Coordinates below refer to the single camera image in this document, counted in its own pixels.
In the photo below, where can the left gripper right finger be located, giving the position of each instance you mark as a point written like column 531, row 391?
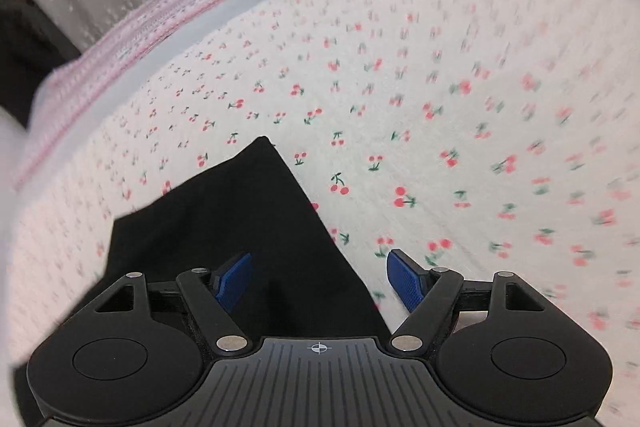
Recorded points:
column 409, row 281

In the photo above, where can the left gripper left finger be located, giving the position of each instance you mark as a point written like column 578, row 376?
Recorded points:
column 230, row 281

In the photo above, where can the black pants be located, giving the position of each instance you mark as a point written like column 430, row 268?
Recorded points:
column 140, row 339

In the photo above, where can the cherry print white cloth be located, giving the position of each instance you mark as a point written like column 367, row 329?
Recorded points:
column 400, row 131

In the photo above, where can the grey plush bed blanket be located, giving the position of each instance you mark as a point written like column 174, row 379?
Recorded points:
column 190, row 26

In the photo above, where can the pink striped sheet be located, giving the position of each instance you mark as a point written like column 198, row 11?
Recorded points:
column 71, row 90

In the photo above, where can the dark hanging clothes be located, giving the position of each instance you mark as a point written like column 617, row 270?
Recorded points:
column 31, row 48

